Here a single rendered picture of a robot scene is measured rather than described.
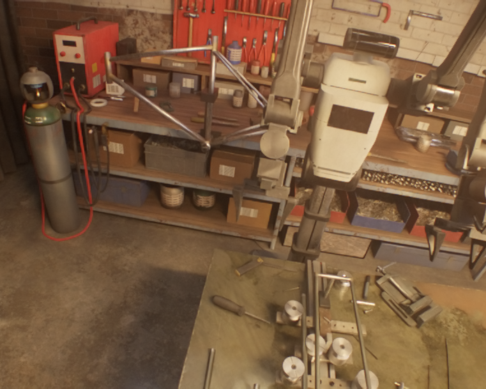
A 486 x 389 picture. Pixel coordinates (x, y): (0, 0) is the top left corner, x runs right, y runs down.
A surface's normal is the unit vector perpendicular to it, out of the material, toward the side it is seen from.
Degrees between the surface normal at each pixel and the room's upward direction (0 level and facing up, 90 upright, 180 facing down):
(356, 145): 90
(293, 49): 68
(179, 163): 90
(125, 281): 0
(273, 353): 0
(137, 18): 90
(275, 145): 60
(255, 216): 90
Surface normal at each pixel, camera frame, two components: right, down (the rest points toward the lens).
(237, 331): 0.12, -0.80
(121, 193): -0.12, 0.57
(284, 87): -0.12, 0.22
